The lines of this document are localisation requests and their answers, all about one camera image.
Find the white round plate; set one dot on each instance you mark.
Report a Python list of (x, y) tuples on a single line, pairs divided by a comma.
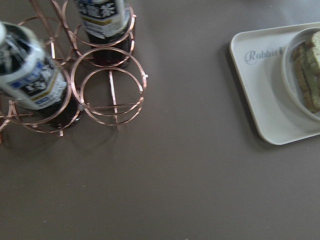
[(288, 74)]

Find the bread slice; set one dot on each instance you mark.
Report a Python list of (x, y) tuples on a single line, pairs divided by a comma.
[(311, 72), (298, 57)]

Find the cream rabbit tray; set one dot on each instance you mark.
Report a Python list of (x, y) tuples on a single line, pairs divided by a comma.
[(257, 56)]

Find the right tea bottle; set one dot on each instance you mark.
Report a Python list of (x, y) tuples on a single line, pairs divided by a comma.
[(106, 22)]

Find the tea bottle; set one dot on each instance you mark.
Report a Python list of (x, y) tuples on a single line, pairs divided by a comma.
[(106, 22), (31, 77)]

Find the front tea bottle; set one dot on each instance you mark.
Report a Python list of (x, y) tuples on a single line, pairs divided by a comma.
[(31, 77)]

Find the bread slice on plate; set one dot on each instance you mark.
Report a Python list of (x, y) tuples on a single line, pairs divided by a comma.
[(298, 57)]

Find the copper wire bottle rack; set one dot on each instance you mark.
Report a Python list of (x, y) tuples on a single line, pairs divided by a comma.
[(108, 95)]

